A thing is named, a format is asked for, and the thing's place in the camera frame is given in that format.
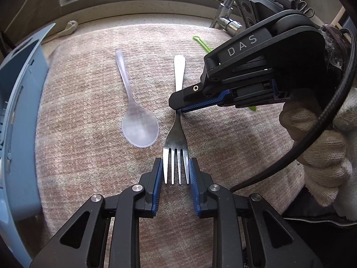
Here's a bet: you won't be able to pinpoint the person's dark jacket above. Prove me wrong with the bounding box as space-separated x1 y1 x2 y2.
279 195 357 268

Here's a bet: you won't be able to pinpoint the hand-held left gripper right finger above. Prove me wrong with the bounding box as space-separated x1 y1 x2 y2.
189 158 324 268

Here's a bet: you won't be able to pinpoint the metal fork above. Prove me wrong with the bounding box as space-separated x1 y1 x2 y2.
162 55 190 185

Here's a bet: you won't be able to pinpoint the blue drain basket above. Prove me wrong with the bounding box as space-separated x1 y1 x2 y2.
0 22 56 267

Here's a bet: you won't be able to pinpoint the green plastic spoon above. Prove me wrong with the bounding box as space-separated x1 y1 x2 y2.
192 35 257 111

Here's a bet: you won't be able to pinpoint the black-handled scissors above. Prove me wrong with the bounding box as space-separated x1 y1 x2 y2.
296 0 315 17

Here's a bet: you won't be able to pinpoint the grey window sill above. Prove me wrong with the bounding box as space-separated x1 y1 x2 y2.
60 0 218 16

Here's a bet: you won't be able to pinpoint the white power plug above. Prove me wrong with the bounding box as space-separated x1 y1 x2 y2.
42 20 79 44

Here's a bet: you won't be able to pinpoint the person's right hand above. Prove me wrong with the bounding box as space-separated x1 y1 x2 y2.
279 85 357 221

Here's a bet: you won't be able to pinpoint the clear plastic spoon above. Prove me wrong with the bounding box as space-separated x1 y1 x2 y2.
115 49 160 148

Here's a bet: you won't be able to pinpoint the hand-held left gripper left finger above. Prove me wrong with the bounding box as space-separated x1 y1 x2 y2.
29 158 164 268

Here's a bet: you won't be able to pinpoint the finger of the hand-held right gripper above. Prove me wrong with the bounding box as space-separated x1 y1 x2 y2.
168 83 233 113

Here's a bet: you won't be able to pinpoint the checked kitchen towel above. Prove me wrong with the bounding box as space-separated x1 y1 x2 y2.
35 24 306 268

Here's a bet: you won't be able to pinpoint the chrome faucet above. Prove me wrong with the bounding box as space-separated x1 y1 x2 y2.
209 0 246 38

